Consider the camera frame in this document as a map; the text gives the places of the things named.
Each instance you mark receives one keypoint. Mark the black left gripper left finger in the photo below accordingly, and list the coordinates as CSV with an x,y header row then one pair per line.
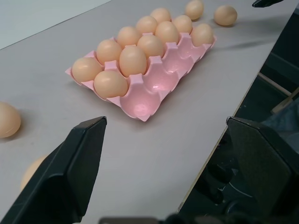
x,y
58,182

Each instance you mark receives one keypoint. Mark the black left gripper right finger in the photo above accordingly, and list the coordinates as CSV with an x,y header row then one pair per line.
x,y
264,168

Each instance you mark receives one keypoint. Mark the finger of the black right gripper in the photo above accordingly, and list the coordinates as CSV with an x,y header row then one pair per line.
x,y
265,2

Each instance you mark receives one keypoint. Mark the pink plastic egg tray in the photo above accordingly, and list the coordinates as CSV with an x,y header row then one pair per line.
x,y
161,81

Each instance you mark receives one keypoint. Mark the tan egg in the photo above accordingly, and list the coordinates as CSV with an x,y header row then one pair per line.
x,y
183,23
160,14
110,84
30,171
194,9
202,34
132,61
128,36
8,120
225,15
86,69
108,51
150,45
166,31
146,24

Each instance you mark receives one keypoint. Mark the black robot lower body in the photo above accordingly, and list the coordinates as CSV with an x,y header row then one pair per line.
x,y
215,177

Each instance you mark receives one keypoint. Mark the dark storage box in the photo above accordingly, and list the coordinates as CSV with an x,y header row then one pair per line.
x,y
286,53

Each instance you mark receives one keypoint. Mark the light wooden slat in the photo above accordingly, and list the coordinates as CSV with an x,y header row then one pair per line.
x,y
286,100
274,83

